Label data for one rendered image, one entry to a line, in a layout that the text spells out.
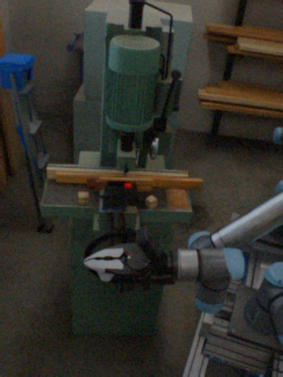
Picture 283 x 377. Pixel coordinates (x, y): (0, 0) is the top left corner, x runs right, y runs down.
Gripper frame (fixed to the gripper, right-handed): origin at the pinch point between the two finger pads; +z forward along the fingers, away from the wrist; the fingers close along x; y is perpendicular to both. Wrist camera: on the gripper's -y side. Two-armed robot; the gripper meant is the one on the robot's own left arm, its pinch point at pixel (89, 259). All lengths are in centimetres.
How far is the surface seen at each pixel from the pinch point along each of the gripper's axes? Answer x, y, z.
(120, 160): 68, 20, -6
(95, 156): 108, 45, 8
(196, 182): 72, 34, -38
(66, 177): 71, 31, 17
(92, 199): 61, 34, 5
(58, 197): 61, 33, 19
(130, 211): 48, 29, -10
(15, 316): 63, 121, 54
